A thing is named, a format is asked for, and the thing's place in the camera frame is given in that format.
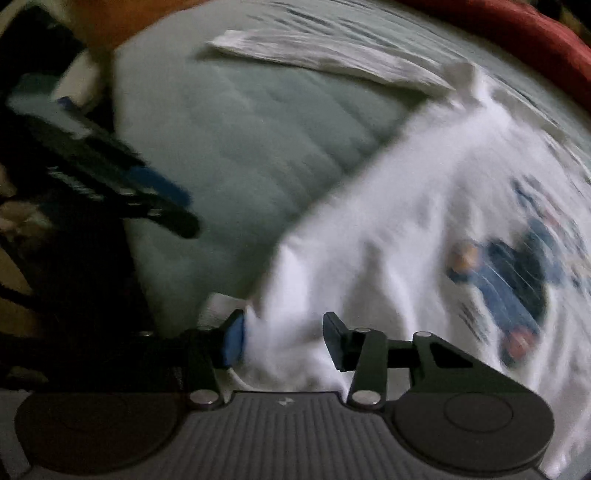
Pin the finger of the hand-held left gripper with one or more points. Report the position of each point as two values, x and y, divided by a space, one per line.
175 224
157 187

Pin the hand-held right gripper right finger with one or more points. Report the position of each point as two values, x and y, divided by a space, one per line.
337 341

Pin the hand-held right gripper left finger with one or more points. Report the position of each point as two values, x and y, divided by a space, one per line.
235 337

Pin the white printed t-shirt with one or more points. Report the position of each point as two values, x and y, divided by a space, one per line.
392 230

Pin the cream white shirt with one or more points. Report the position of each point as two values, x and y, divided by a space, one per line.
323 55

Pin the red duvet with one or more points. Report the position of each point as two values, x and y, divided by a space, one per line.
531 37

